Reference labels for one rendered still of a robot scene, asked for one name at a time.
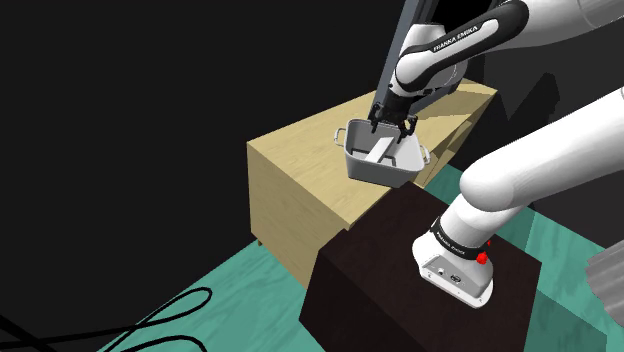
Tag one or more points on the dark robot stand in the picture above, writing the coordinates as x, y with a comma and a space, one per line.
390, 273

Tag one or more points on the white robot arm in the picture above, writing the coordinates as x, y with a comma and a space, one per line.
546, 161

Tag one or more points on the white flat block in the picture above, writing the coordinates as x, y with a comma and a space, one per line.
378, 150

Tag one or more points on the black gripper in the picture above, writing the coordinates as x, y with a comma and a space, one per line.
393, 111

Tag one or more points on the light wooden cabinet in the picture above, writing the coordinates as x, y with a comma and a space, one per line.
297, 166

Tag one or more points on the grey ribbed object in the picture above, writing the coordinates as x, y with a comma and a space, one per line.
609, 282

